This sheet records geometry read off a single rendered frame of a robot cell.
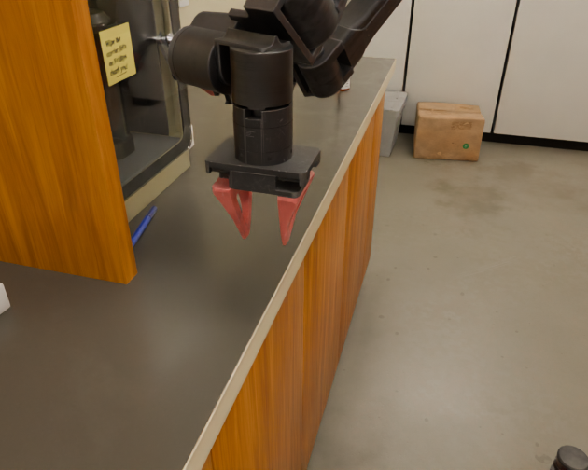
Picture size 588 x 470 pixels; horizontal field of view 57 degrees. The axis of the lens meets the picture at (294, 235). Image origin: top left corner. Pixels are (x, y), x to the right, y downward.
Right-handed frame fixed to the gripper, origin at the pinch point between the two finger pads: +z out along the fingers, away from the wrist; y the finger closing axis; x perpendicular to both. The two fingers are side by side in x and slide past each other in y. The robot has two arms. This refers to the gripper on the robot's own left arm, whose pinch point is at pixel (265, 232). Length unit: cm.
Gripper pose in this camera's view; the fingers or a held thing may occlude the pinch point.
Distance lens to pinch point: 58.3
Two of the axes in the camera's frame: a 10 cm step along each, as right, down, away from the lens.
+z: -0.1, 8.5, 5.2
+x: -2.8, 5.0, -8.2
